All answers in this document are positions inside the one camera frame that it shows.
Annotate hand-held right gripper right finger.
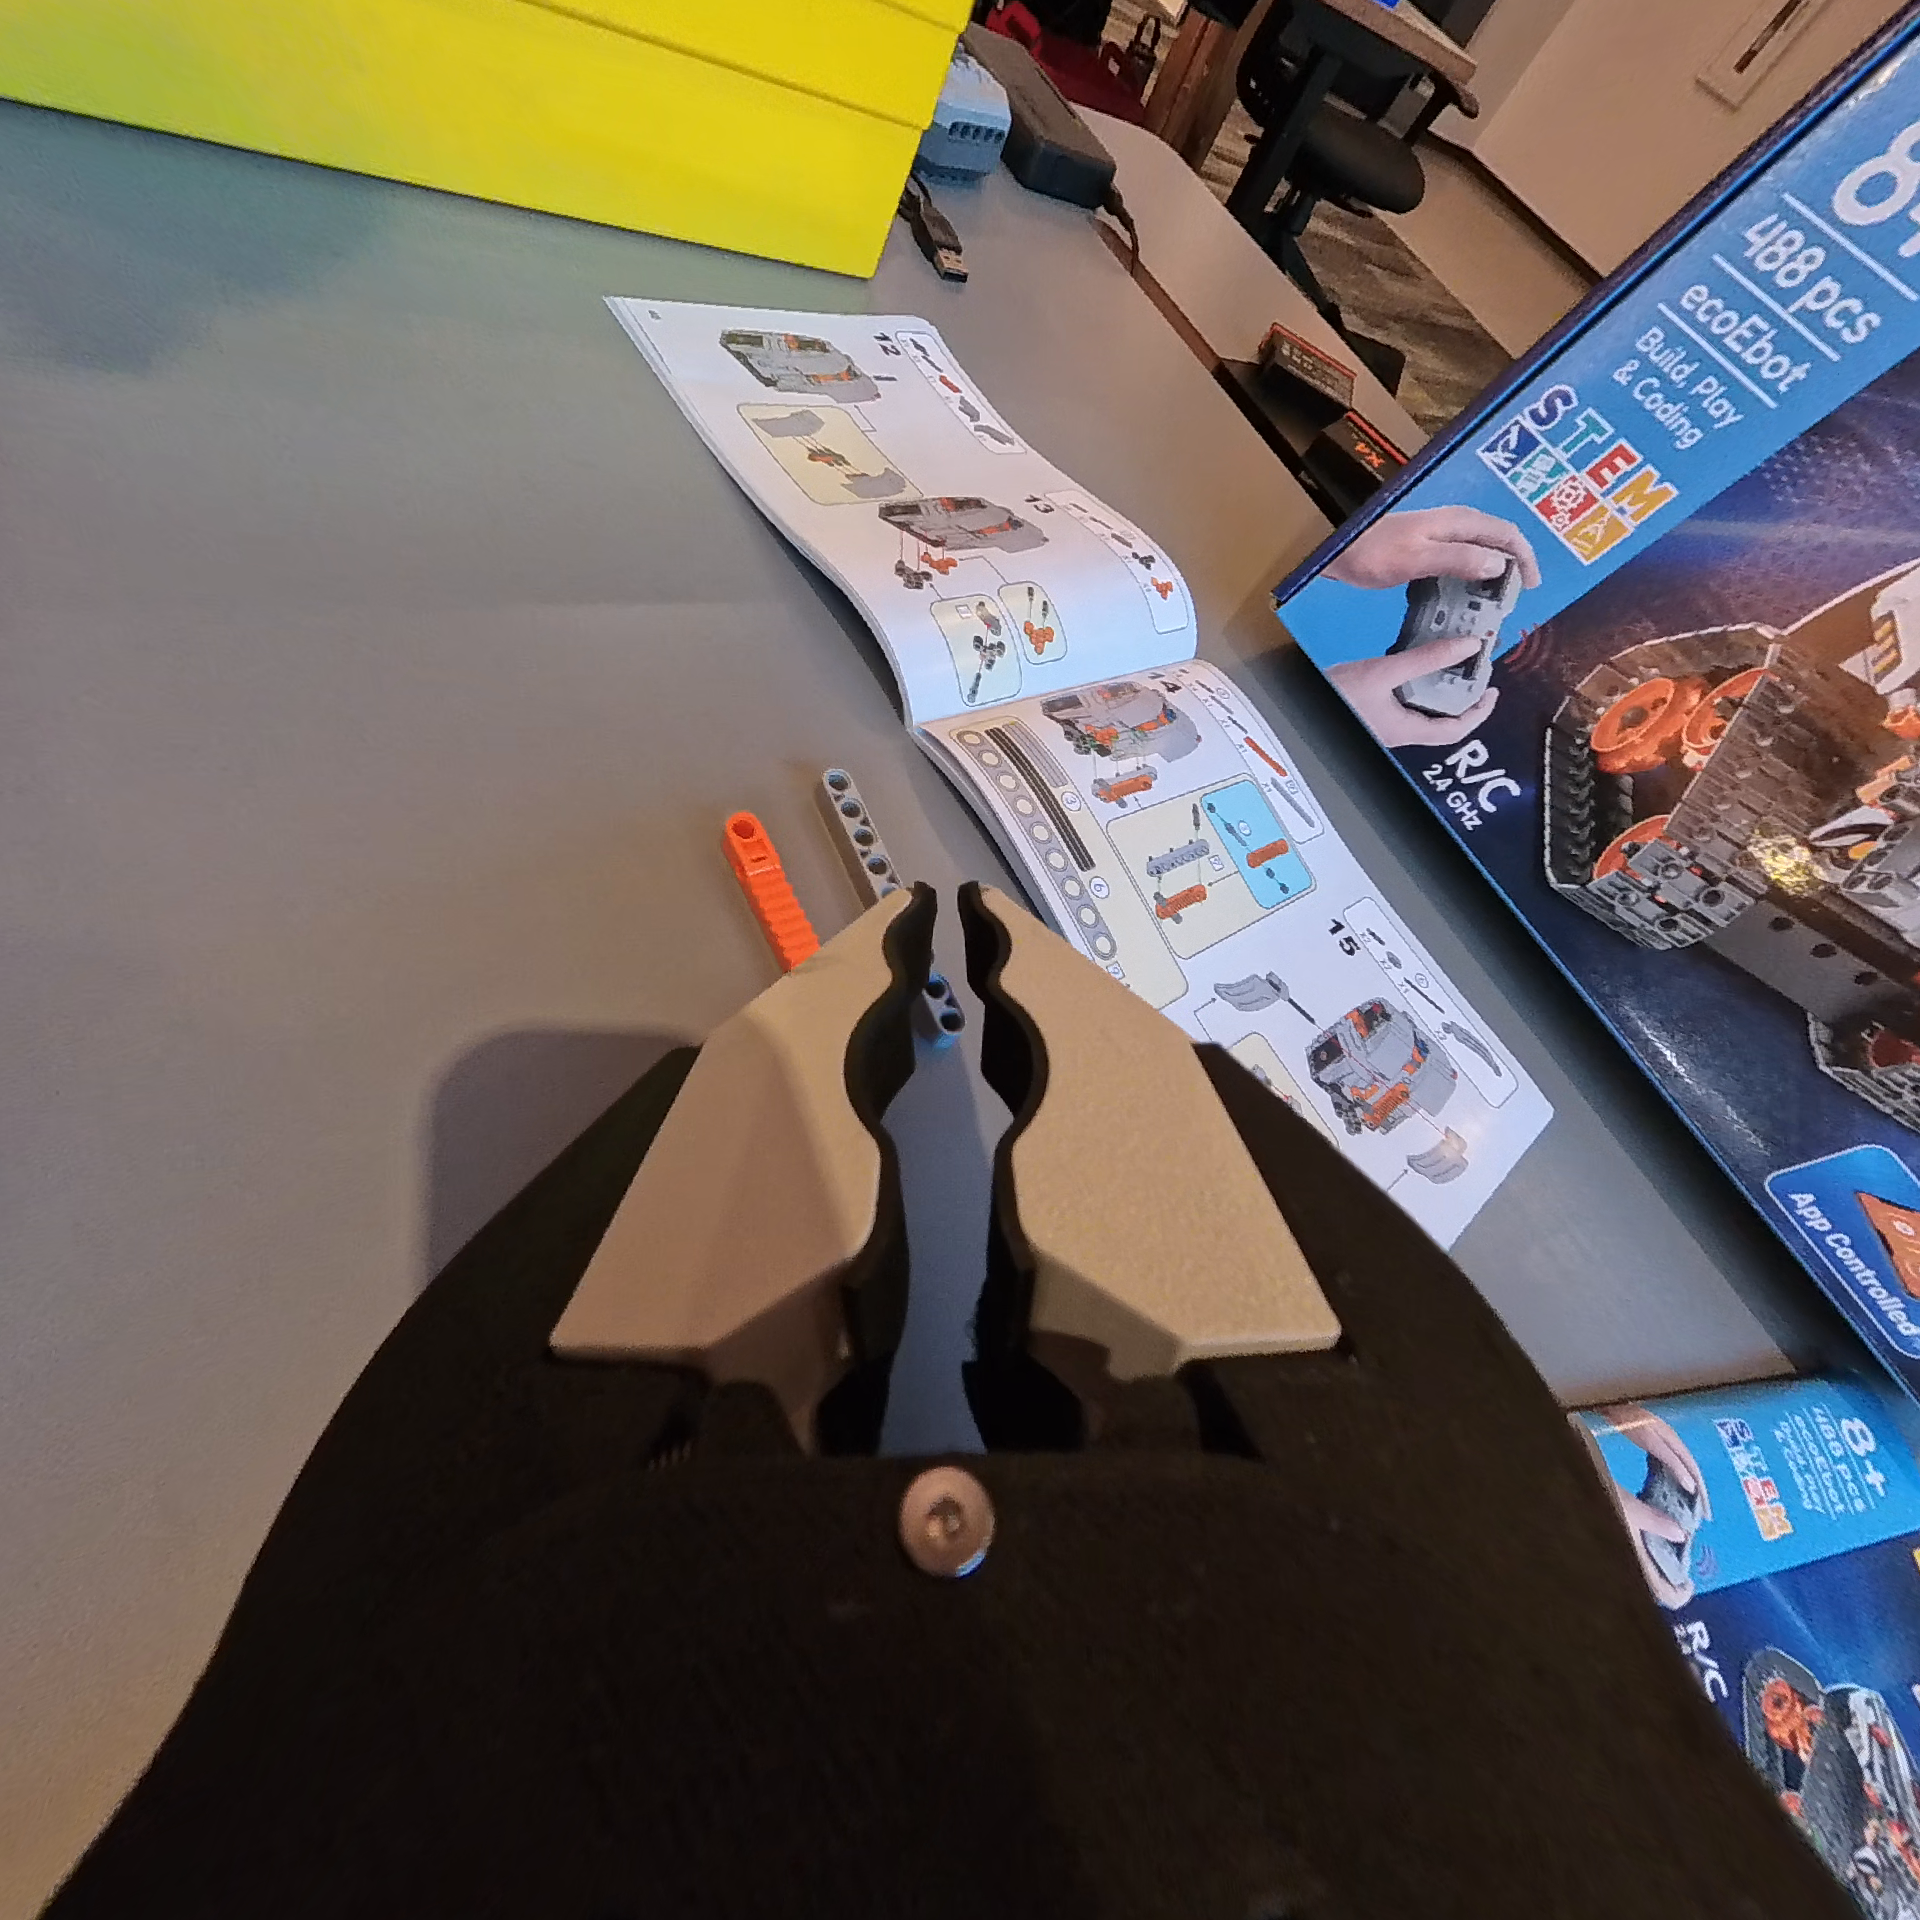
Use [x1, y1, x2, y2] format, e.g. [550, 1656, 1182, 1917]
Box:
[972, 885, 1343, 1419]

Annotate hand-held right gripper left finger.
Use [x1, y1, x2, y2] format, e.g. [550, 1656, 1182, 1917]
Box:
[550, 885, 922, 1446]

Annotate grey perforated beam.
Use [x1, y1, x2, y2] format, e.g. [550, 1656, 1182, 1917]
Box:
[816, 766, 902, 907]

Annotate yellow plastic bin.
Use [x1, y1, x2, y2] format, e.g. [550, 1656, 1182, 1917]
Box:
[0, 0, 975, 283]

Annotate grey desk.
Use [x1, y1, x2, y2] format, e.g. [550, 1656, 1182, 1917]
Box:
[0, 93, 1801, 1920]

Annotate orange ridged building piece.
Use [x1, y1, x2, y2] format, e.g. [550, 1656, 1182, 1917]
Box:
[721, 810, 819, 973]

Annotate open instruction manual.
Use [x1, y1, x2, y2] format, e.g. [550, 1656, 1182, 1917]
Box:
[607, 294, 1555, 1247]

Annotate blue instruction booklet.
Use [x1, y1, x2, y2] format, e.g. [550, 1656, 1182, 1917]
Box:
[1567, 1375, 1920, 1920]

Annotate blue robot kit box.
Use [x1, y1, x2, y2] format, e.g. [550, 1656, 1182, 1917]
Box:
[1275, 32, 1920, 1405]

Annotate black office chair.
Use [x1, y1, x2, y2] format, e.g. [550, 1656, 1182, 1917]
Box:
[1224, 0, 1437, 274]

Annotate black rectangular power bank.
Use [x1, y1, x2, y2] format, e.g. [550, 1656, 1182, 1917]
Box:
[962, 25, 1117, 213]

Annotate white remote controller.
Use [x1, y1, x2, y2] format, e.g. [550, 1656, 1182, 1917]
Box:
[918, 55, 1023, 183]

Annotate black cable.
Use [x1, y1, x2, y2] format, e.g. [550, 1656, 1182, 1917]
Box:
[902, 173, 972, 284]

